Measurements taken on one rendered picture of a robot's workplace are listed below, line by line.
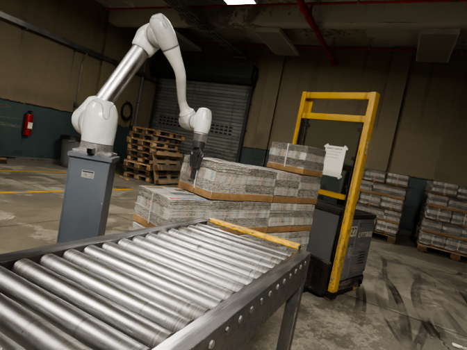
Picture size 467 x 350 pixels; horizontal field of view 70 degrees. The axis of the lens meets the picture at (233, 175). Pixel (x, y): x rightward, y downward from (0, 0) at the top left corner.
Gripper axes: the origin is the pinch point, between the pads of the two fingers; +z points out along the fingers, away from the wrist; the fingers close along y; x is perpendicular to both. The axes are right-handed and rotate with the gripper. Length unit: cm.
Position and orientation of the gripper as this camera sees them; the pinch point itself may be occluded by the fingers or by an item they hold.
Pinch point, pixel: (193, 173)
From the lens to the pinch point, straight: 213.3
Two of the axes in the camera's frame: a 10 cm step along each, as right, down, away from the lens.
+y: -6.7, -1.8, 7.2
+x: -7.1, -0.9, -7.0
